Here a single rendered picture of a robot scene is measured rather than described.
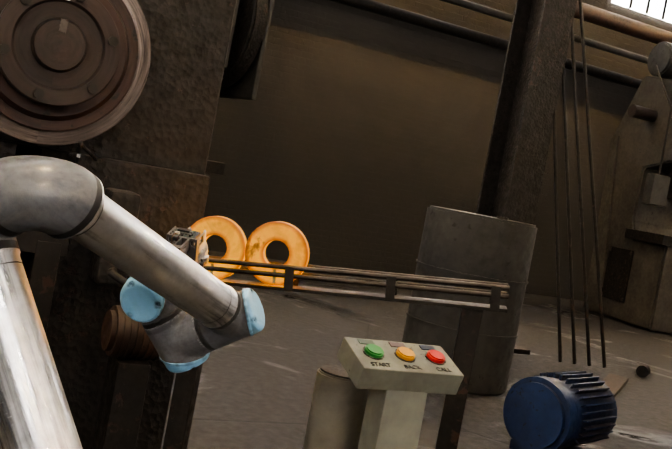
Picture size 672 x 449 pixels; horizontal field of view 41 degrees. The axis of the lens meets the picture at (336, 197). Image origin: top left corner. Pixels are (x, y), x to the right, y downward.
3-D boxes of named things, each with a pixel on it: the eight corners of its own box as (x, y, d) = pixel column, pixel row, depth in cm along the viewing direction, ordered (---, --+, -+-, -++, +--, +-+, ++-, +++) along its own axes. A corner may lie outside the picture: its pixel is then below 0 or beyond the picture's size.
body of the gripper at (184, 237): (207, 231, 199) (188, 250, 188) (204, 266, 202) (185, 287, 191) (174, 224, 200) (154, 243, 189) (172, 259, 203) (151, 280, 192)
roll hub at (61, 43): (-18, 92, 204) (4, -29, 204) (104, 116, 217) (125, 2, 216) (-15, 92, 199) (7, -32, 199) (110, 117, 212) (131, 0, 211)
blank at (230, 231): (189, 213, 225) (185, 213, 222) (249, 218, 223) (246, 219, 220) (184, 275, 226) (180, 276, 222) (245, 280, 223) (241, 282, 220)
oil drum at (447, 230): (375, 360, 485) (406, 198, 483) (464, 367, 512) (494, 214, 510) (435, 393, 432) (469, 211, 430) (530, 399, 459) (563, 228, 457)
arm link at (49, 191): (43, 116, 131) (266, 291, 184) (-24, 150, 134) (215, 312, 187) (43, 178, 124) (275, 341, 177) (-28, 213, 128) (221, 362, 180)
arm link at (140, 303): (131, 333, 177) (107, 289, 175) (155, 306, 188) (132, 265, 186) (171, 317, 174) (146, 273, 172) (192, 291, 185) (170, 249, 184)
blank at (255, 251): (250, 219, 223) (247, 219, 220) (311, 224, 221) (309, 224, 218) (245, 281, 223) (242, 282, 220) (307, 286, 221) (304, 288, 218)
